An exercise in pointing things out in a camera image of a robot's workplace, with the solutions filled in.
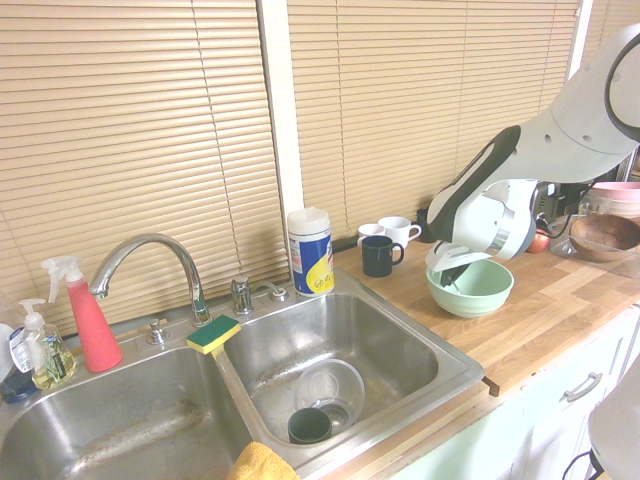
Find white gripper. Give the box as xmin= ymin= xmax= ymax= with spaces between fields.
xmin=424 ymin=240 xmax=490 ymax=293

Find stainless steel double sink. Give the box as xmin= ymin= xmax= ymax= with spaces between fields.
xmin=0 ymin=267 xmax=486 ymax=480

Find sink sprayer cap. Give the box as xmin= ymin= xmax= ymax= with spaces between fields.
xmin=254 ymin=281 xmax=291 ymax=303

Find chrome sink knob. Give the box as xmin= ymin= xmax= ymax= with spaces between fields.
xmin=145 ymin=317 xmax=170 ymax=347

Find light green bowl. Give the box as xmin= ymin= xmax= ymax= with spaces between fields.
xmin=425 ymin=259 xmax=516 ymax=320

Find small black cup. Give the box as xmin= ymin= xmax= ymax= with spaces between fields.
xmin=415 ymin=208 xmax=439 ymax=245

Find large white mug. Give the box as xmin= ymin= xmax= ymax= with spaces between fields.
xmin=376 ymin=215 xmax=424 ymax=250

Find dark navy mug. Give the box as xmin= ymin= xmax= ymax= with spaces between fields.
xmin=361 ymin=235 xmax=405 ymax=278

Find small white mug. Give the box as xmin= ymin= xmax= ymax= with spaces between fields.
xmin=356 ymin=222 xmax=387 ymax=247

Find clear glass dish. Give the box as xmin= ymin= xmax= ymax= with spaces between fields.
xmin=546 ymin=213 xmax=640 ymax=279

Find black and silver toaster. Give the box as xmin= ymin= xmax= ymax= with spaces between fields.
xmin=528 ymin=180 xmax=569 ymax=224

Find disinfecting wipes canister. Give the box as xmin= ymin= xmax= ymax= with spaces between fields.
xmin=286 ymin=205 xmax=337 ymax=299

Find clear glass bowl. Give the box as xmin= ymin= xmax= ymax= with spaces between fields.
xmin=294 ymin=357 xmax=367 ymax=427

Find wooden bowl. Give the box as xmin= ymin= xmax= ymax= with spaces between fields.
xmin=569 ymin=215 xmax=640 ymax=263

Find clear glass jar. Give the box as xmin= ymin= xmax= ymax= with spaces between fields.
xmin=577 ymin=189 xmax=614 ymax=219

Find light green cabinet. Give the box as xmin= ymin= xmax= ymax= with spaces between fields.
xmin=384 ymin=304 xmax=640 ymax=480

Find pink bowl stack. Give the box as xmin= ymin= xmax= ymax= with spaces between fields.
xmin=589 ymin=180 xmax=640 ymax=219

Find wide beige window blind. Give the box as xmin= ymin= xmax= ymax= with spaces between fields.
xmin=286 ymin=0 xmax=584 ymax=237
xmin=0 ymin=0 xmax=294 ymax=337

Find dark green cup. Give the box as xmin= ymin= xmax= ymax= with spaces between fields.
xmin=286 ymin=406 xmax=333 ymax=446

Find yellow and green sponge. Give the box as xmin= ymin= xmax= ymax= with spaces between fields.
xmin=185 ymin=314 xmax=243 ymax=357

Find yellow cloth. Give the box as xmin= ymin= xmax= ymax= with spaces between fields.
xmin=225 ymin=440 xmax=302 ymax=480

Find narrow beige window blind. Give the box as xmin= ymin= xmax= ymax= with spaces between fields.
xmin=585 ymin=0 xmax=640 ymax=56

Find chrome gooseneck faucet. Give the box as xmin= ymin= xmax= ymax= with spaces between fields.
xmin=88 ymin=232 xmax=214 ymax=329

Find red spray bottle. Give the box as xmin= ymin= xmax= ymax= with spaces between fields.
xmin=40 ymin=255 xmax=125 ymax=374

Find yellow liquid soap pump bottle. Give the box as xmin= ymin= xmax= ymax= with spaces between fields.
xmin=18 ymin=297 xmax=79 ymax=392

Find blue labelled pump bottle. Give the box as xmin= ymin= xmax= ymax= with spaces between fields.
xmin=5 ymin=326 xmax=34 ymax=376

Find dark blue dish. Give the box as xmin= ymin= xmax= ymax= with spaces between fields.
xmin=0 ymin=371 xmax=38 ymax=406

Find silver drawer handle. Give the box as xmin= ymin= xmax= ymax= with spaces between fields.
xmin=564 ymin=371 xmax=604 ymax=404

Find chrome faucet handle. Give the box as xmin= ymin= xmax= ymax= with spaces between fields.
xmin=230 ymin=274 xmax=254 ymax=317

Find black cable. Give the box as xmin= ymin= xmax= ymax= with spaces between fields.
xmin=563 ymin=448 xmax=607 ymax=480

